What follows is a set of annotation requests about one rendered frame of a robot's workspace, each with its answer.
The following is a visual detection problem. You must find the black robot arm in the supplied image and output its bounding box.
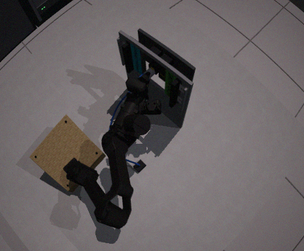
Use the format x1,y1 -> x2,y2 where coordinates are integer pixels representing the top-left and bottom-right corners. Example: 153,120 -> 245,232
63,98 -> 161,229

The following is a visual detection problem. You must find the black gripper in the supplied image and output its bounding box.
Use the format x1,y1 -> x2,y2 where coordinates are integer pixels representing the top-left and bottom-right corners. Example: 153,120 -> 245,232
120,71 -> 150,114

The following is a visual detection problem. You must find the blue cable with plug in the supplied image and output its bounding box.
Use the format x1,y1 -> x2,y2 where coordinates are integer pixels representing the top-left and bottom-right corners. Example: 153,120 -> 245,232
110,68 -> 156,167

